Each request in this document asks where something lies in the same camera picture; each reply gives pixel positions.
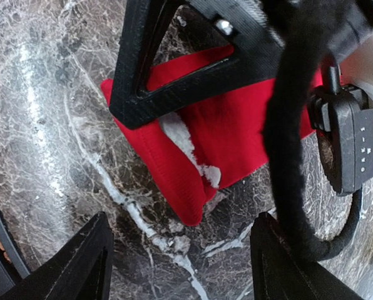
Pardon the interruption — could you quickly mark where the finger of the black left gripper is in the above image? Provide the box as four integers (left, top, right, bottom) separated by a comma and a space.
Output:
109, 1, 284, 129

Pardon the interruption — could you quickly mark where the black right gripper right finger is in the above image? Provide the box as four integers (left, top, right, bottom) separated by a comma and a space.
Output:
250, 212, 361, 299

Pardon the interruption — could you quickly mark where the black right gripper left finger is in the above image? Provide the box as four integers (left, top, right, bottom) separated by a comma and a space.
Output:
0, 212, 113, 299

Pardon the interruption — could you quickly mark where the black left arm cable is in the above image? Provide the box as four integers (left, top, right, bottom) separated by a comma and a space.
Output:
261, 0, 364, 262

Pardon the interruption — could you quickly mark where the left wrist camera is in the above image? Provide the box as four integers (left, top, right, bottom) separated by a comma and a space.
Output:
307, 66, 373, 196

